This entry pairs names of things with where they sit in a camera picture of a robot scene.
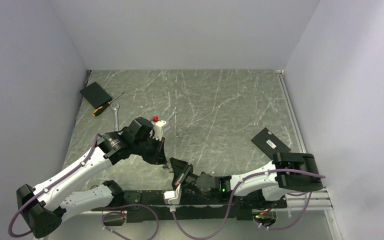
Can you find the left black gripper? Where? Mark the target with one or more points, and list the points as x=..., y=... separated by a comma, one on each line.
x=158, y=157

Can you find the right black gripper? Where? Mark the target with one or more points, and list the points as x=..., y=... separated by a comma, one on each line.
x=181, y=170

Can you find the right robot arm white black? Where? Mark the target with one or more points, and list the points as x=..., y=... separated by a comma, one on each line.
x=287, y=172

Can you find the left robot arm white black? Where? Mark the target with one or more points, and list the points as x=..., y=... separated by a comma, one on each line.
x=46, y=205

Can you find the short silver wrench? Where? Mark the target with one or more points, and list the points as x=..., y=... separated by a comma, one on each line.
x=173, y=114

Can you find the long silver wrench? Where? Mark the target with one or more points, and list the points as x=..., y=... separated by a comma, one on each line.
x=115, y=108

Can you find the yellow black screwdriver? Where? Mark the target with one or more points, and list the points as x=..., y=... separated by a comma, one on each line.
x=98, y=111

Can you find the black box left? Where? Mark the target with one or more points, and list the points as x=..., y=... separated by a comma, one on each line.
x=95, y=95

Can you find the black plate right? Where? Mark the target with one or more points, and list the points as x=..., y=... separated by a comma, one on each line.
x=269, y=143

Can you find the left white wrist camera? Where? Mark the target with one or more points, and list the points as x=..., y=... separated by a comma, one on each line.
x=159, y=127

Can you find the aluminium frame rail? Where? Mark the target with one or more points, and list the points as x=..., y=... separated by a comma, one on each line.
x=319, y=200

